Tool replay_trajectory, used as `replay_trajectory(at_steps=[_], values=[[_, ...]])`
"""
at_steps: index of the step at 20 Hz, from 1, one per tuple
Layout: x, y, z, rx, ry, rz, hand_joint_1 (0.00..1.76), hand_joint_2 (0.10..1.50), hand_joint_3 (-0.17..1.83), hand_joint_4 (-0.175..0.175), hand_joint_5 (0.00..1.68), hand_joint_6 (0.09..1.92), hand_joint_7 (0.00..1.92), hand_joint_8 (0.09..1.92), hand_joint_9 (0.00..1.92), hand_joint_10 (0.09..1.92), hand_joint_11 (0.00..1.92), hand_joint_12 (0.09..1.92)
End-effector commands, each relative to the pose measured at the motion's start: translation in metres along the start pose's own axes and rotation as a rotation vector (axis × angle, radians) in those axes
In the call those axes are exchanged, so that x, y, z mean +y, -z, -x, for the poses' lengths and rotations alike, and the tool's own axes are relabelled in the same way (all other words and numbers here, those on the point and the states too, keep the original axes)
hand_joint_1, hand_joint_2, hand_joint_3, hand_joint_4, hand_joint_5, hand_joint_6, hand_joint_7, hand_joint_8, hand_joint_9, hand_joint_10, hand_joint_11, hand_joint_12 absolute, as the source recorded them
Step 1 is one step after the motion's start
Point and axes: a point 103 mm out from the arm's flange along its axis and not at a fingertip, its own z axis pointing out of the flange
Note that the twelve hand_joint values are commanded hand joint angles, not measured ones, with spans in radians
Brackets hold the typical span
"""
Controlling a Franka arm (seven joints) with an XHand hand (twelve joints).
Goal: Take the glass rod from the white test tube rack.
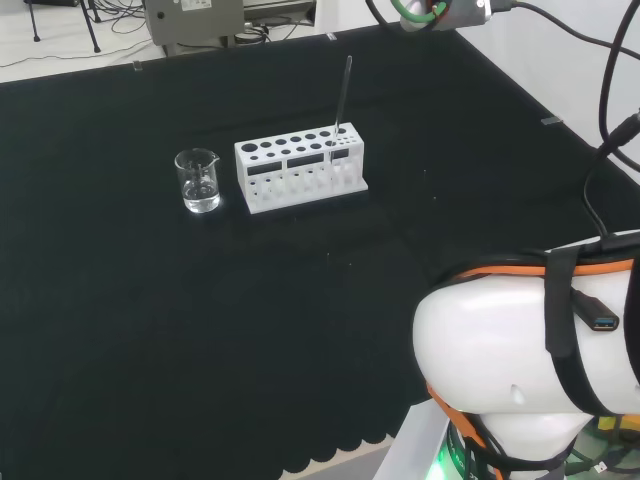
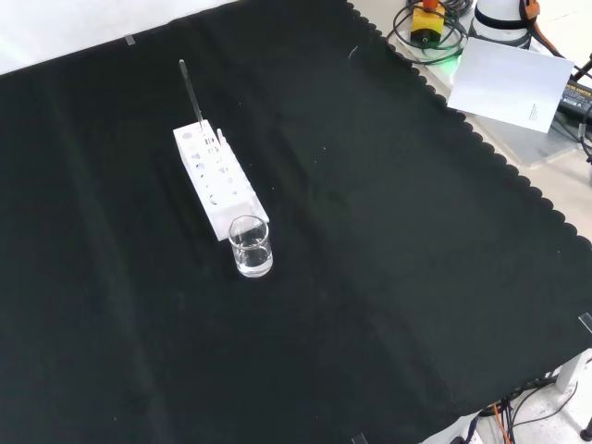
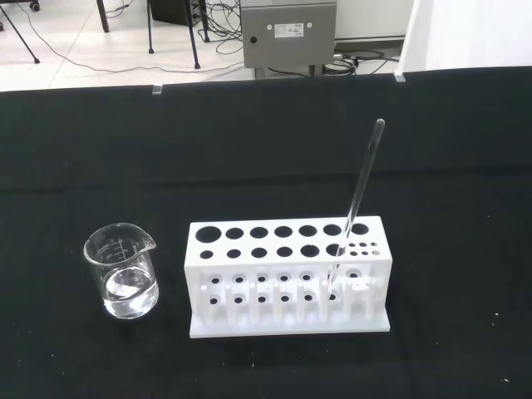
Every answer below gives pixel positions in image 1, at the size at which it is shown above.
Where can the yellow stop button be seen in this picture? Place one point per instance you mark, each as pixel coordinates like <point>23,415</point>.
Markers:
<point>607,422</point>

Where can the white test tube rack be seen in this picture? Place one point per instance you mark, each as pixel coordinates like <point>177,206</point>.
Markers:
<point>300,192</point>

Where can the black bench cloth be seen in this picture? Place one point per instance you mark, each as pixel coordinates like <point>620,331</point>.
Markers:
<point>150,300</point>

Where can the pale base plate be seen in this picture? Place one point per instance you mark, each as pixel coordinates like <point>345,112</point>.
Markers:
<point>410,440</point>

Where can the clear glass beaker with water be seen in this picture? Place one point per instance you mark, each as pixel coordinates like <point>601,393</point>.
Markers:
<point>199,192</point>

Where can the black tripod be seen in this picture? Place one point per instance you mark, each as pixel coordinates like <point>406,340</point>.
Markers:
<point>91,27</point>

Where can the grey equipment box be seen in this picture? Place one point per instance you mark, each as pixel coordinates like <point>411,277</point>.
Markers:
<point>195,20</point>

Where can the clear glass rod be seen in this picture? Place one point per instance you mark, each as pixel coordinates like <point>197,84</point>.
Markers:
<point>342,95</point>

